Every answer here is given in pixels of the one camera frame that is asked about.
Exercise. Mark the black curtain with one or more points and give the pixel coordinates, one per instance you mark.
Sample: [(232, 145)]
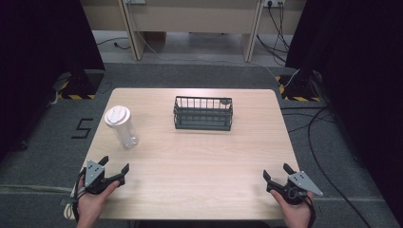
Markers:
[(41, 69), (358, 95)]

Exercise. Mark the person's right hand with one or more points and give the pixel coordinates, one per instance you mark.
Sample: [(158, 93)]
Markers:
[(294, 212)]

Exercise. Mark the white wall socket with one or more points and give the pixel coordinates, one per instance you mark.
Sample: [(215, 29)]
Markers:
[(274, 3)]

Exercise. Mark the beige wooden desk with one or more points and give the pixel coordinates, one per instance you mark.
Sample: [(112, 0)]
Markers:
[(190, 22)]

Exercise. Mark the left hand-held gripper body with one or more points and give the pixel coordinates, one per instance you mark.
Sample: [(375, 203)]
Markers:
[(94, 177)]

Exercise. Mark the black stand base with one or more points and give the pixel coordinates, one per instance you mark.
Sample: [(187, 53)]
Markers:
[(79, 84), (301, 85)]

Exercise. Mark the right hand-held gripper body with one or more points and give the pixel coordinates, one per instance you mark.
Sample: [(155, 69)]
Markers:
[(296, 188)]

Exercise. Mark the clear cup with white lid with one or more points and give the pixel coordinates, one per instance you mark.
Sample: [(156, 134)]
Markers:
[(120, 125)]

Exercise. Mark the person's left hand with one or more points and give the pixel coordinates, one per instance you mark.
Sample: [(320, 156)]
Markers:
[(92, 202)]

